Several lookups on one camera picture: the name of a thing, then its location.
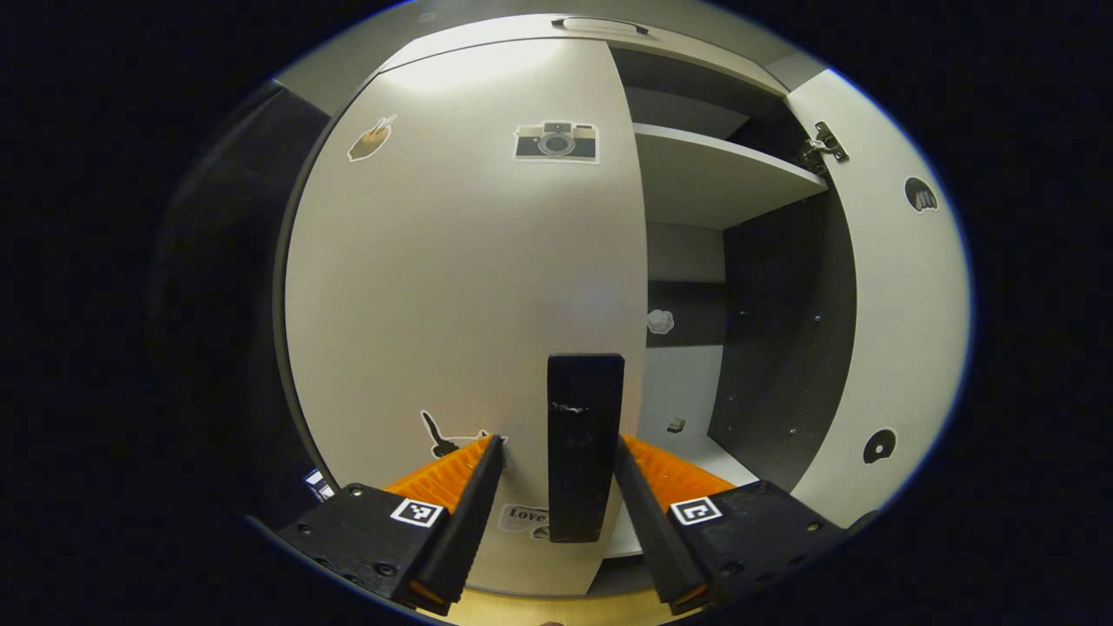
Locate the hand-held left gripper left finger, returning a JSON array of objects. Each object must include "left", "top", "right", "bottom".
[{"left": 277, "top": 434, "right": 507, "bottom": 617}]

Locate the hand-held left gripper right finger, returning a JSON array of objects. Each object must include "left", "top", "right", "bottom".
[{"left": 612, "top": 434, "right": 850, "bottom": 616}]

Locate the black door handle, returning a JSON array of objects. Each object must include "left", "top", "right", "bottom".
[{"left": 547, "top": 352, "right": 626, "bottom": 544}]

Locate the double-door shoe cabinet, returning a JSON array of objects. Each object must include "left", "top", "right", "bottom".
[{"left": 274, "top": 13, "right": 973, "bottom": 601}]

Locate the beige cabinet door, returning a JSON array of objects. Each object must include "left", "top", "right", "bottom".
[
  {"left": 787, "top": 68, "right": 973, "bottom": 529},
  {"left": 285, "top": 37, "right": 650, "bottom": 597}
]

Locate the white bottom cabinet shelf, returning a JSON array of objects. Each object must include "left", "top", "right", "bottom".
[{"left": 600, "top": 430, "right": 763, "bottom": 558}]

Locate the white cabinet shelf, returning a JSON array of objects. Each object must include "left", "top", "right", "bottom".
[
  {"left": 600, "top": 430, "right": 763, "bottom": 558},
  {"left": 632, "top": 122, "right": 830, "bottom": 231}
]

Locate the white upper cabinet shelf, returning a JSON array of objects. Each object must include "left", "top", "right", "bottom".
[{"left": 632, "top": 122, "right": 830, "bottom": 231}]

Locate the metal door hinge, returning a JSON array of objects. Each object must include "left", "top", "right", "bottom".
[{"left": 801, "top": 120, "right": 850, "bottom": 176}]

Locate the beige cabinet drawer front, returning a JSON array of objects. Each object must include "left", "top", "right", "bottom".
[{"left": 378, "top": 13, "right": 789, "bottom": 97}]

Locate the black backdrop cloth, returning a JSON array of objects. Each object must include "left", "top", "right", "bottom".
[{"left": 152, "top": 83, "right": 333, "bottom": 523}]

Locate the black drawer handle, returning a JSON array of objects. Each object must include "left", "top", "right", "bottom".
[{"left": 551, "top": 16, "right": 651, "bottom": 37}]

